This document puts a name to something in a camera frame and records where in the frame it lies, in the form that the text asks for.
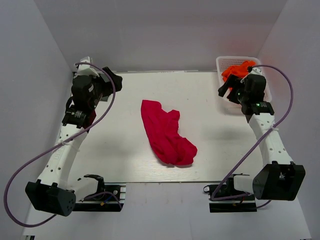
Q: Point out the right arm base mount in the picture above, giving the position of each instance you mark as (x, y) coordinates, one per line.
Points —
(228, 200)

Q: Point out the white plastic basket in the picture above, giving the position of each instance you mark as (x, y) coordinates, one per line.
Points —
(222, 63)

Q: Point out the orange t shirt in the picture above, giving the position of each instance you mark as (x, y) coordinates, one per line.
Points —
(238, 70)

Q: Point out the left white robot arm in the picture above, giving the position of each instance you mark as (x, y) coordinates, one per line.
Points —
(53, 192)

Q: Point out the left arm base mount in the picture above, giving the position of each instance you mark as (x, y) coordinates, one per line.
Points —
(107, 202)

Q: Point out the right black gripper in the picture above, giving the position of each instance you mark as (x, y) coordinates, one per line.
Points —
(232, 80)

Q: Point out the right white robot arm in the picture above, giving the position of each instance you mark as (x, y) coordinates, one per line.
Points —
(280, 178)

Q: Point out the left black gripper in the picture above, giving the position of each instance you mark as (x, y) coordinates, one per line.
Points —
(107, 85)

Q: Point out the red t shirt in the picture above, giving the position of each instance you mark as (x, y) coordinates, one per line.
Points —
(161, 128)

